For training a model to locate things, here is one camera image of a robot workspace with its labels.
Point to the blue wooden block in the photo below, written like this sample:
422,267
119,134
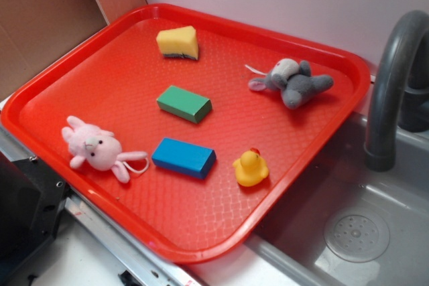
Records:
185,158

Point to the pink plush bunny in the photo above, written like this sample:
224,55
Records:
100,149

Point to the gray plush elephant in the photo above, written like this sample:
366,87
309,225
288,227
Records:
293,80

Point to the gray plastic sink basin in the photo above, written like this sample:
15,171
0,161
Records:
340,223

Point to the red plastic tray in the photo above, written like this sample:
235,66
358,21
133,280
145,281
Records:
113,81

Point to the gray toy faucet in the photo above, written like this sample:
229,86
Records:
400,92

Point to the yellow rubber duck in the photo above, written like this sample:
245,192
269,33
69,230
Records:
250,169

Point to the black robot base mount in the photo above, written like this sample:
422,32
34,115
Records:
32,200

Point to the green wooden block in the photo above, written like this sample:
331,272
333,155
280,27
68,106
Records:
184,104

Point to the yellow sponge wedge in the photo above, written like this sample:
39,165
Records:
178,43

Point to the brown cardboard panel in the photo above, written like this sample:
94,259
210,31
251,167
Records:
35,33

